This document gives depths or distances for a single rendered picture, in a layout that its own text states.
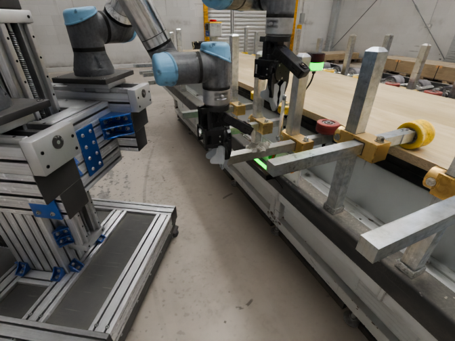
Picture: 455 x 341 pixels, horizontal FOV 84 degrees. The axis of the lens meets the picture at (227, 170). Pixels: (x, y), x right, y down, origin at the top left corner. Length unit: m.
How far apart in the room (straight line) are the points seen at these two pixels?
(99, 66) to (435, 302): 1.25
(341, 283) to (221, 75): 1.09
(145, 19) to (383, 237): 0.68
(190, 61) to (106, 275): 1.05
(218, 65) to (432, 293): 0.72
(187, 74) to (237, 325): 1.13
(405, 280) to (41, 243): 1.29
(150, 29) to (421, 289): 0.89
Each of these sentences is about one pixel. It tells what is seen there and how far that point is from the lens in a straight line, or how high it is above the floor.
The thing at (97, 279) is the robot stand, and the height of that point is 0.21.
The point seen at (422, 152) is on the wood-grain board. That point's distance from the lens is 0.91.
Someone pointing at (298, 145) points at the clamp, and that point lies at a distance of 0.90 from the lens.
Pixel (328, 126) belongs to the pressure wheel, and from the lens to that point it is 0.96.
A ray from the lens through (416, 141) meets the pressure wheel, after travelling 0.88.
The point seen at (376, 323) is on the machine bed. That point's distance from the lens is 1.34.
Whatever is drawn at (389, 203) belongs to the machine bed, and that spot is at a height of 0.70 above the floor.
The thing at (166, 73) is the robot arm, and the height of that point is 1.12.
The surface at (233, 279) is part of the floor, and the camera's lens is 1.51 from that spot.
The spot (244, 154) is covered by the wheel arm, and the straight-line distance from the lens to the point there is 0.81.
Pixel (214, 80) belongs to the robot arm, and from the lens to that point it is 0.67.
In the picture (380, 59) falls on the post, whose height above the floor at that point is 1.15.
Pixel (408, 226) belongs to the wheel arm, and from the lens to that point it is 0.47.
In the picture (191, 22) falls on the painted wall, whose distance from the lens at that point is 8.95.
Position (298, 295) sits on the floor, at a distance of 1.50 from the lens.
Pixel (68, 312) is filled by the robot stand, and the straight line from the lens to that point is 1.33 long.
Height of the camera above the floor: 1.22
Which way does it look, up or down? 31 degrees down
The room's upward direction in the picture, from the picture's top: straight up
